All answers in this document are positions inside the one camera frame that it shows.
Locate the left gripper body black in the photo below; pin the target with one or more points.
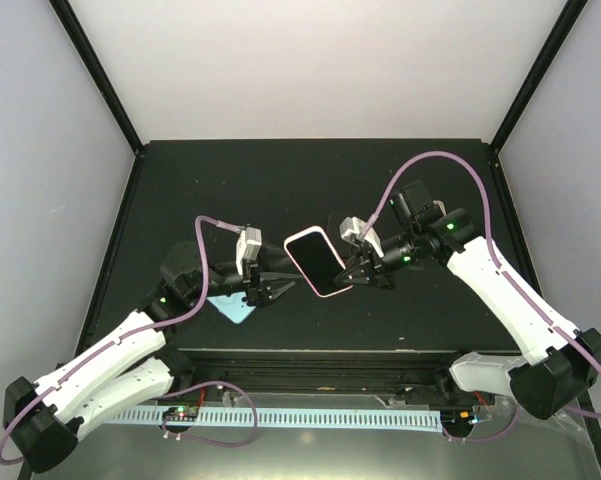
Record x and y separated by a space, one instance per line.
252 283

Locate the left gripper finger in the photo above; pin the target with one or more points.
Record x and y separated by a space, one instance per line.
278 276
278 289

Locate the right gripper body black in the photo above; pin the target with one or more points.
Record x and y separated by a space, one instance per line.
376 264

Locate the pink phone case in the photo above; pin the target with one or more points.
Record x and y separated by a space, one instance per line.
314 262

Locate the purple phone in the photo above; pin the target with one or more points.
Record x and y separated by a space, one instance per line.
334 221

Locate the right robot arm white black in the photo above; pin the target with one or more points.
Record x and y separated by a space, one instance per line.
451 238

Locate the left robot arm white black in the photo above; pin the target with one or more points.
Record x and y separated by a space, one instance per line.
46 422

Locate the blue phone case with phone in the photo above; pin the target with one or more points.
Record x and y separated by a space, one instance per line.
234 307

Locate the small circuit board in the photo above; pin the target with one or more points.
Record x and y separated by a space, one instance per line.
180 414

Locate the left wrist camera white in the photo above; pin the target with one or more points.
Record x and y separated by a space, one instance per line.
247 248

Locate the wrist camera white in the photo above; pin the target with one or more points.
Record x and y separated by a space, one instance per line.
247 248
352 231

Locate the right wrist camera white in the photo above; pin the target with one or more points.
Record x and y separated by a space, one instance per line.
352 231

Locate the black aluminium rail base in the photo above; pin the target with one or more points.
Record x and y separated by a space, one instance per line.
305 372

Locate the white slotted cable duct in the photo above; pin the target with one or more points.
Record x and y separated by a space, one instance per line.
290 418

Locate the right black frame post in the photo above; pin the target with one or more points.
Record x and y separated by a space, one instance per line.
548 52

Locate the black frame post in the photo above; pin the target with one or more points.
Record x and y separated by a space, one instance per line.
69 20
548 52

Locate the left black frame post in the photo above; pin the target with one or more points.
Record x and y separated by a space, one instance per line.
69 20

